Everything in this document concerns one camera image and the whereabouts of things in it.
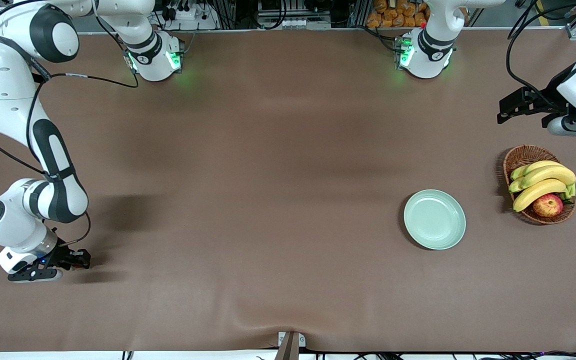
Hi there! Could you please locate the pale green round plate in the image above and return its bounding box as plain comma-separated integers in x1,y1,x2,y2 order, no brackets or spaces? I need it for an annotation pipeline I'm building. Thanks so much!
403,189,467,251

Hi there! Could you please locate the brown wicker basket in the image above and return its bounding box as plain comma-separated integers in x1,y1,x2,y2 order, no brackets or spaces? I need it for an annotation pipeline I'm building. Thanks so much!
503,145,576,225

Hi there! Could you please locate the yellow green banana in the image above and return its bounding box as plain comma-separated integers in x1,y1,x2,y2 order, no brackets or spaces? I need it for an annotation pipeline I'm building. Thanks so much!
512,178,569,213
508,165,576,194
510,160,566,181

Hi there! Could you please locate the red yellow apple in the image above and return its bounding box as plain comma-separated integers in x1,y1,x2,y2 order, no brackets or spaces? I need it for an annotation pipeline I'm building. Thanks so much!
532,193,564,218

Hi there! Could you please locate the bag of orange buns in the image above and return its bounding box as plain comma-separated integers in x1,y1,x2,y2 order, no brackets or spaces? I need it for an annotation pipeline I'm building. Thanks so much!
366,0,431,29

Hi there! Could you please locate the brown table cloth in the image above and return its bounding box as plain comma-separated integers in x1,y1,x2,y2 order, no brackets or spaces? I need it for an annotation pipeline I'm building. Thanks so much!
0,27,576,353

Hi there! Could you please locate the grey metal bar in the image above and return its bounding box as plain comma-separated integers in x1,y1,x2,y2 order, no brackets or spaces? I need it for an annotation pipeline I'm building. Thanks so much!
274,332,300,360

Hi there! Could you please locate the white power strip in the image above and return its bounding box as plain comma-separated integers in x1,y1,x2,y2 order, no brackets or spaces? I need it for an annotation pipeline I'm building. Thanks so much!
160,4,219,31

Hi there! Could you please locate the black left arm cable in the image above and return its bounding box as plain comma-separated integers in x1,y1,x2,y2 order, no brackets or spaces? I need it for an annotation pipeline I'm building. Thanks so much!
505,0,576,103

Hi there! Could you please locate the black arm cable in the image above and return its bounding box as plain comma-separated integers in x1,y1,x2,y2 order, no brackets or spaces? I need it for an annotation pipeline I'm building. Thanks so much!
0,0,140,248
505,0,576,103

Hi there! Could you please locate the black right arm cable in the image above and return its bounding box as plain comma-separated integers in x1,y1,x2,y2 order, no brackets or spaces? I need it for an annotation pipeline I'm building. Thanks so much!
0,0,140,248

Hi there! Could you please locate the white table edge bracket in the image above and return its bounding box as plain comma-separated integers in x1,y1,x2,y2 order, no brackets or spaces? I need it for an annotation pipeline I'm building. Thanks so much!
277,331,306,348

